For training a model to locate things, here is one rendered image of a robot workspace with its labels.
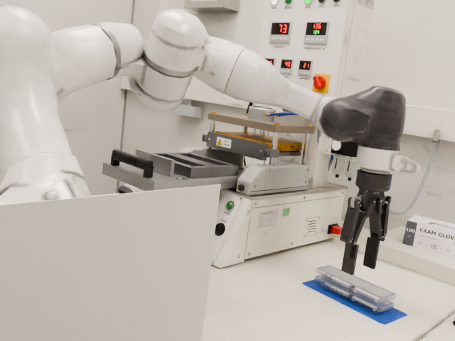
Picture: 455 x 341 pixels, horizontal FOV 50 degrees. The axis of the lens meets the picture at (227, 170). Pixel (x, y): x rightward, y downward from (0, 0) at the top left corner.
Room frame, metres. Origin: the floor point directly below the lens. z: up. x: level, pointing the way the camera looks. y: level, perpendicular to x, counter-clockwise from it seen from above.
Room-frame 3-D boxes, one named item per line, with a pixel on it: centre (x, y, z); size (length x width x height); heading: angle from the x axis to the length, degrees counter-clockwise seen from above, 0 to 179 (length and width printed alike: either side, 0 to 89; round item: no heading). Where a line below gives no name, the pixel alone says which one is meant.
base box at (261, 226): (1.43, -0.09, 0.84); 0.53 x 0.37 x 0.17; 136
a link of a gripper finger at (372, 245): (1.09, -0.36, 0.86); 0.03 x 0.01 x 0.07; 41
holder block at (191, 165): (1.26, 0.10, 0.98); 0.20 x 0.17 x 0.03; 46
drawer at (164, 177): (1.23, 0.13, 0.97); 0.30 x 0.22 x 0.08; 136
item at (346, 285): (1.06, -0.32, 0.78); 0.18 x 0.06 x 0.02; 41
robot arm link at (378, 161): (1.06, -0.35, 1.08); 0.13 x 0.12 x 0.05; 41
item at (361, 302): (1.06, -0.32, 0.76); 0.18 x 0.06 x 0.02; 41
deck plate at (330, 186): (1.47, -0.10, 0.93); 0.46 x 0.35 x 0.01; 136
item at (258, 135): (1.44, -0.09, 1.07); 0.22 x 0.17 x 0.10; 46
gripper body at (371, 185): (1.06, -0.32, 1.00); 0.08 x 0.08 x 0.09
